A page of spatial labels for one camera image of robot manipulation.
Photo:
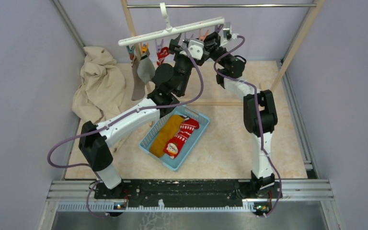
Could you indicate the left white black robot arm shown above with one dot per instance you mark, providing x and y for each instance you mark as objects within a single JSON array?
[{"x": 170, "y": 84}]

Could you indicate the teal clothes clip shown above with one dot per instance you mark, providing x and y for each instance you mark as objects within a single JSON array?
[{"x": 131, "y": 50}]

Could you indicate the white plastic clip hanger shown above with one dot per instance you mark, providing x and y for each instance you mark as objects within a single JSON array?
[{"x": 170, "y": 30}]

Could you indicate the red white striped sock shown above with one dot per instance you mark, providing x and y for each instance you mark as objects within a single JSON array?
[{"x": 161, "y": 55}]

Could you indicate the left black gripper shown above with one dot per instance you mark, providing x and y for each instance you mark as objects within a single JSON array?
[{"x": 174, "y": 48}]

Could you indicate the wooden clothes rack frame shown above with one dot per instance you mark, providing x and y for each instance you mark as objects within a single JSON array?
[{"x": 194, "y": 44}]

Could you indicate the red Santa Christmas sock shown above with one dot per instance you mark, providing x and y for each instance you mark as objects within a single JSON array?
[{"x": 174, "y": 146}]

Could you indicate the blue plastic basket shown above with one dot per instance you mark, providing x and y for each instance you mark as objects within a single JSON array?
[{"x": 175, "y": 164}]

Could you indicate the mustard yellow sock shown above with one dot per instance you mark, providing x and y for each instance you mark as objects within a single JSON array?
[{"x": 165, "y": 134}]

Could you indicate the orange clothes clip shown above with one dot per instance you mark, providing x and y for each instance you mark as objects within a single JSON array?
[{"x": 144, "y": 48}]

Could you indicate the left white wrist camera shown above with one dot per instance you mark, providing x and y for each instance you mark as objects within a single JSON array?
[{"x": 196, "y": 48}]

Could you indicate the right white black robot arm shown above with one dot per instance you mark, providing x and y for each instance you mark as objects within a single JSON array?
[{"x": 259, "y": 110}]

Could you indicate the beige crumpled cloth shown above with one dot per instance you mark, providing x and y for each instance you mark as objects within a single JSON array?
[{"x": 104, "y": 91}]

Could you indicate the grey striped-cuff sock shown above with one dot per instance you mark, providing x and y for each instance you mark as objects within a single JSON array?
[{"x": 139, "y": 86}]

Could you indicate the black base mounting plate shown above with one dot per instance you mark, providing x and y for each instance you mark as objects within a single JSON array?
[{"x": 187, "y": 193}]

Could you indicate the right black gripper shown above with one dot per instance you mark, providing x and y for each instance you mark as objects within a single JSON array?
[{"x": 211, "y": 44}]

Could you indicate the metal rack rod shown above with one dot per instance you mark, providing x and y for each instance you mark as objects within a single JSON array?
[{"x": 291, "y": 5}]

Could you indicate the salmon clothes clip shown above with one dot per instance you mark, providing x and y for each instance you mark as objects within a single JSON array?
[{"x": 202, "y": 35}]

